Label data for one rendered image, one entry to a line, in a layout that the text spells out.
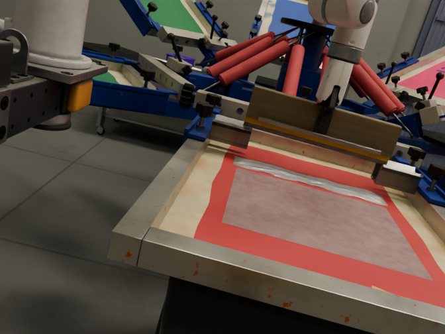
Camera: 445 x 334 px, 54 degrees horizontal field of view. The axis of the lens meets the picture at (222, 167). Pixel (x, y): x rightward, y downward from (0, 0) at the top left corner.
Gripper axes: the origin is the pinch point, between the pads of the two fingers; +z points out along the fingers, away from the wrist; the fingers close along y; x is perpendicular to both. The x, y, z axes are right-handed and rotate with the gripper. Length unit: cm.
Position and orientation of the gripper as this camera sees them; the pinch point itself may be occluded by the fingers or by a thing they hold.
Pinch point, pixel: (321, 123)
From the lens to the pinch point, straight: 106.9
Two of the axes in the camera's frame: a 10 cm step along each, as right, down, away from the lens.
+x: 9.6, 2.7, -0.3
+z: -2.5, 9.2, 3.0
